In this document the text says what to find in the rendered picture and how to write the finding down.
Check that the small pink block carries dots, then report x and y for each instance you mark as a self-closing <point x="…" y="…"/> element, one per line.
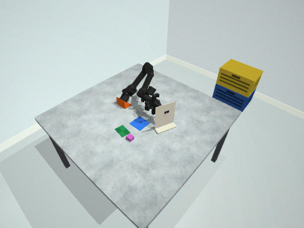
<point x="130" y="137"/>

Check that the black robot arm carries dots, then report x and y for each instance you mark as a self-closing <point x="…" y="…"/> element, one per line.
<point x="145" y="90"/>

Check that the blue flat square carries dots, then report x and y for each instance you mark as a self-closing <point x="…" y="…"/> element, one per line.
<point x="139" y="123"/>

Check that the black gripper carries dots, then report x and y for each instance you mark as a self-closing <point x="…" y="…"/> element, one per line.
<point x="155" y="102"/>

